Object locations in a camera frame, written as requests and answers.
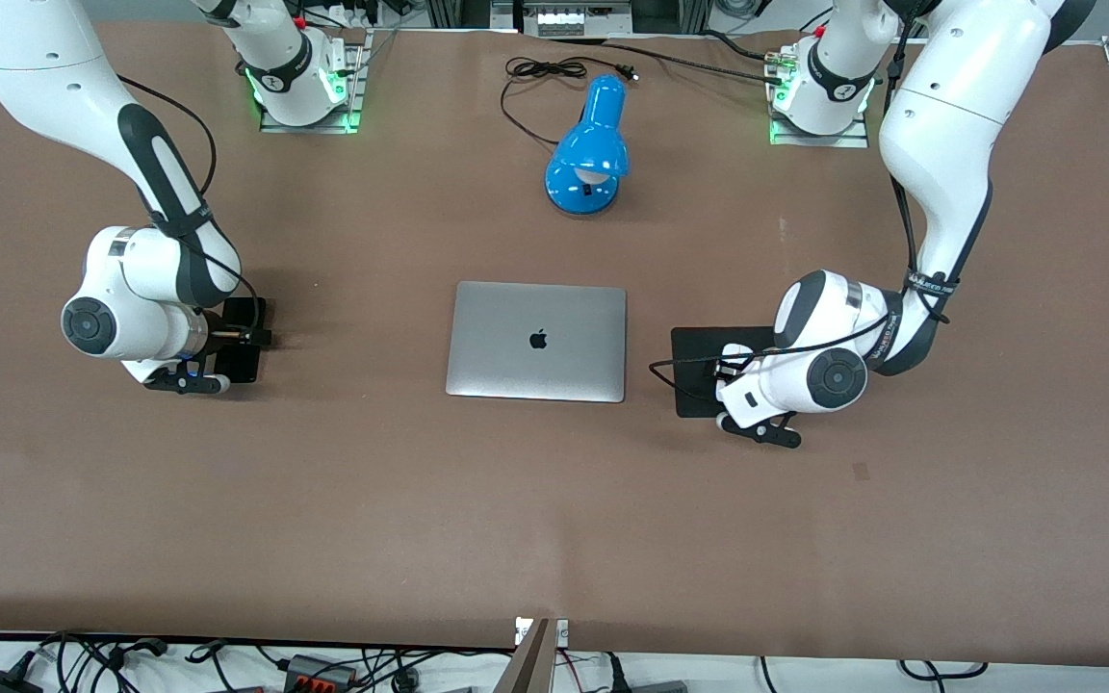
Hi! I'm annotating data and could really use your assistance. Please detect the black smartphone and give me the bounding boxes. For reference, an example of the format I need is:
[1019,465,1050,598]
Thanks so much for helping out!
[216,296,269,385]

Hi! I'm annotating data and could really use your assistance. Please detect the black mouse pad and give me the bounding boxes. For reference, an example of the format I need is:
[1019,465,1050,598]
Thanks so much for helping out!
[670,325,792,420]

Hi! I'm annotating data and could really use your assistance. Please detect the silver closed laptop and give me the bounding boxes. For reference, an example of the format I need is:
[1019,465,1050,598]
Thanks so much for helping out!
[445,281,628,404]

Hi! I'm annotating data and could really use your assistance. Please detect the brown table cover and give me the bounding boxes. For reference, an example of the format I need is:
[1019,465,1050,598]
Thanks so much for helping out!
[0,19,1109,670]

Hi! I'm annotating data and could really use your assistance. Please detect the blue desk lamp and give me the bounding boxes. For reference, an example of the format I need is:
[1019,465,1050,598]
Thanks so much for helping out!
[543,74,631,217]

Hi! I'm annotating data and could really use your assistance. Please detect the connector block with orange levers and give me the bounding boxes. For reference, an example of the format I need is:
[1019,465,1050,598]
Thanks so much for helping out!
[283,654,360,693]

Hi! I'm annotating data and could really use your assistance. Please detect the white power strip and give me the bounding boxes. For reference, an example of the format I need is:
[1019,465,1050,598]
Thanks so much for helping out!
[535,8,634,39]

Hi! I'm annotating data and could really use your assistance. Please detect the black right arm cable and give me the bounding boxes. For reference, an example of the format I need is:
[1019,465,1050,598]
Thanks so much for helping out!
[116,75,264,333]

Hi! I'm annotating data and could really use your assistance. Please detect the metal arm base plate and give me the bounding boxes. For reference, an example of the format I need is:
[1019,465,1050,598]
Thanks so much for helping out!
[258,27,371,135]
[767,43,871,149]

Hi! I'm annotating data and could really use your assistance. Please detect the black cable bundle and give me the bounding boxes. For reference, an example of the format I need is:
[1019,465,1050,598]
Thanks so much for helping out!
[38,629,172,693]
[360,647,517,693]

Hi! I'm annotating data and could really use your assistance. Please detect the metal post bracket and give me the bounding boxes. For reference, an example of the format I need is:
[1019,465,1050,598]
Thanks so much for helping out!
[513,617,571,647]

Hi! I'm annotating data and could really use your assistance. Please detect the thick black power cable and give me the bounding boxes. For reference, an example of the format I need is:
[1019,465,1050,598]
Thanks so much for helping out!
[554,37,788,88]
[699,29,787,64]

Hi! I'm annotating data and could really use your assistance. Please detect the thin black lamp cord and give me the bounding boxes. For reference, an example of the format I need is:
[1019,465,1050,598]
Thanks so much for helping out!
[499,56,640,148]

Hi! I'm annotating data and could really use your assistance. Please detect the grey slanted post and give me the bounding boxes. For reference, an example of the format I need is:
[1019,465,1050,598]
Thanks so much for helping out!
[491,618,555,693]

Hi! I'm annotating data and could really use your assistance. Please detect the aluminium frame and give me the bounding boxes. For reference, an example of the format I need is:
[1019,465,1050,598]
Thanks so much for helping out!
[425,0,711,38]

